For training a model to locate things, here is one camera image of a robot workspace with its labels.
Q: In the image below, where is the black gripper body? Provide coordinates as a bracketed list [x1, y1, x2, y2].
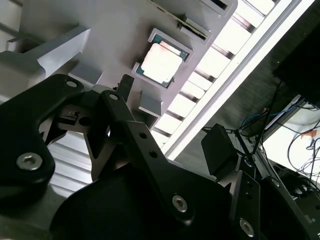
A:
[49, 161, 233, 240]

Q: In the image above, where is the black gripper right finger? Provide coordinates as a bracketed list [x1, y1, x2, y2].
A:
[201, 123, 320, 240]

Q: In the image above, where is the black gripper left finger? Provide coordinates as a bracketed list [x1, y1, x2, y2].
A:
[0, 74, 195, 227]

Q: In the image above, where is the silver CPU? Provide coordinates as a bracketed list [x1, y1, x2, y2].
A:
[139, 34, 188, 88]

